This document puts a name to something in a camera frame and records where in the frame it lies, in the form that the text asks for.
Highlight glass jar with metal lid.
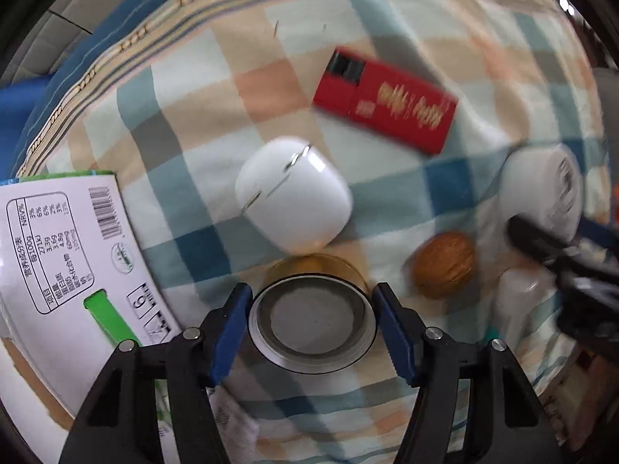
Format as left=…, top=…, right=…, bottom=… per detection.
left=248, top=253, right=378, bottom=376

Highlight small white bottle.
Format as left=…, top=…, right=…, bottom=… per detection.
left=497, top=268, right=562, bottom=346

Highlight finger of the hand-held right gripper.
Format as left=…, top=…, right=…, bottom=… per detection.
left=578, top=215, right=619, bottom=253
left=505, top=215, right=569, bottom=271

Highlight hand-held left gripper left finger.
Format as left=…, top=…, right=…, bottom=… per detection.
left=58, top=282, right=253, bottom=464

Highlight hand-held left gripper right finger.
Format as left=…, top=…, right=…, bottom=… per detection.
left=371, top=282, right=569, bottom=464

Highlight white earbuds case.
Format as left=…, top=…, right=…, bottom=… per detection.
left=235, top=136, right=353, bottom=255

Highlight white cylindrical bottle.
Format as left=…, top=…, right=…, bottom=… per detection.
left=498, top=144, right=585, bottom=245

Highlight blue striped bedsheet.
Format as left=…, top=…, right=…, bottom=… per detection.
left=24, top=0, right=272, bottom=131

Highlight red box with gold print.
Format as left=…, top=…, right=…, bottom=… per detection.
left=312, top=47, right=459, bottom=156

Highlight white and green milk carton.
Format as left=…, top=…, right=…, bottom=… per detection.
left=0, top=169, right=187, bottom=464

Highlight checked cloth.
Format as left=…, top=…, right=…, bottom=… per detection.
left=14, top=0, right=612, bottom=464

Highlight brown walnut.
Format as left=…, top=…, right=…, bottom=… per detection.
left=412, top=231, right=477, bottom=299

